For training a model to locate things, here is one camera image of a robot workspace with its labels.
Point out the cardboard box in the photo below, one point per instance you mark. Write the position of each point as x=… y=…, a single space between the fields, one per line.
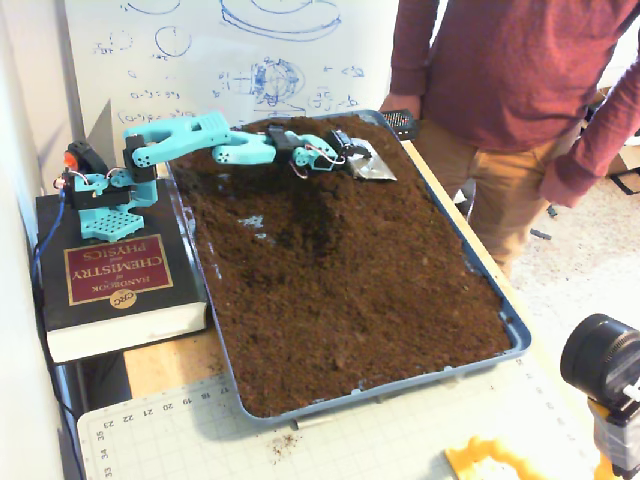
x=622 y=160

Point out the small black floor item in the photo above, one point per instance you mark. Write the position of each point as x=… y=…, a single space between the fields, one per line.
x=552 y=211
x=541 y=234

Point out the blue plastic tray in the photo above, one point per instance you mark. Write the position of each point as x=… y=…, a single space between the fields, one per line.
x=520 y=335

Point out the grey yellow camera stand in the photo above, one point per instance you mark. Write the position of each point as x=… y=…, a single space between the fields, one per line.
x=615 y=440

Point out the yellow plastic part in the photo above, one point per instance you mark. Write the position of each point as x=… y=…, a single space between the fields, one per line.
x=480 y=457

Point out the person's right hand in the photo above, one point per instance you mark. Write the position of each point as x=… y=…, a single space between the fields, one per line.
x=400 y=104

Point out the person's left hand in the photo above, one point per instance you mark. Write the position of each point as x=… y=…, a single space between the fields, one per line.
x=560 y=187

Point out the black device with lights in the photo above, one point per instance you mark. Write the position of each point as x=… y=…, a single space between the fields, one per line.
x=404 y=125

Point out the whiteboard with blue sketches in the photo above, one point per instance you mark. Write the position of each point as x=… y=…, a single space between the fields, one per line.
x=225 y=50

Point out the brown soil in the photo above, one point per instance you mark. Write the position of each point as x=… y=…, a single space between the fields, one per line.
x=350 y=310

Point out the person's left forearm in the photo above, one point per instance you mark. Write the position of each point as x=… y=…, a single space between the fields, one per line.
x=600 y=135

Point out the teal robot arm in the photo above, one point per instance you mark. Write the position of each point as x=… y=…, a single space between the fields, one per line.
x=190 y=142

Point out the person in red shirt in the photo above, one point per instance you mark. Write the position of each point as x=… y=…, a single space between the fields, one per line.
x=510 y=75

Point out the person's right forearm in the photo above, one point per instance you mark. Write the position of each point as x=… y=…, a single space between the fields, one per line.
x=407 y=50

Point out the black camera lens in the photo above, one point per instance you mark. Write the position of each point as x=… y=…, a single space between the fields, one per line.
x=597 y=355

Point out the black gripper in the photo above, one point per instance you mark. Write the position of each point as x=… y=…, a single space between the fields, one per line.
x=346 y=146

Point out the black chemistry handbook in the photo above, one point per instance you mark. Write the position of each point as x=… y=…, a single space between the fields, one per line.
x=120 y=280

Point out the green cutting mat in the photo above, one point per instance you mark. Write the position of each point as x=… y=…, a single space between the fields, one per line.
x=350 y=450

